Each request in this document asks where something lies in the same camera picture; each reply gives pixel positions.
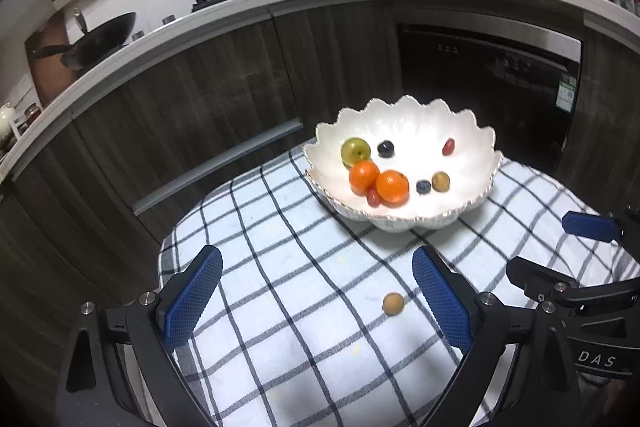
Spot white scalloped bowl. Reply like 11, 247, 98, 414
302, 96, 504, 234

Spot brown wooden cutting board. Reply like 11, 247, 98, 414
25, 19, 76, 108

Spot white checkered cloth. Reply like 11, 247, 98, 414
159, 142, 640, 427

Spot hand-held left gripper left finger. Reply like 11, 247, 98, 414
55, 244, 223, 427

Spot green energy sticker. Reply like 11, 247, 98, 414
557, 74, 578, 112

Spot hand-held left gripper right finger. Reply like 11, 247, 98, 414
412, 246, 583, 427

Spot white teapot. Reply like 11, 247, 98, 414
0, 104, 18, 138

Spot orange mandarin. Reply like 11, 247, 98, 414
375, 170, 410, 206
348, 160, 381, 196

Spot black built-in dishwasher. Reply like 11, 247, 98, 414
395, 23, 583, 168

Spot black wok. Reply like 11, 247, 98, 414
32, 9, 137, 70

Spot steel drawer handle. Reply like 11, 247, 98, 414
132, 122, 305, 215

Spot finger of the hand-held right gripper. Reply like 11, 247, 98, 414
562, 207, 640, 253
506, 256, 640, 323

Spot dark wooden base cabinet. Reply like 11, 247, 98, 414
0, 0, 640, 358

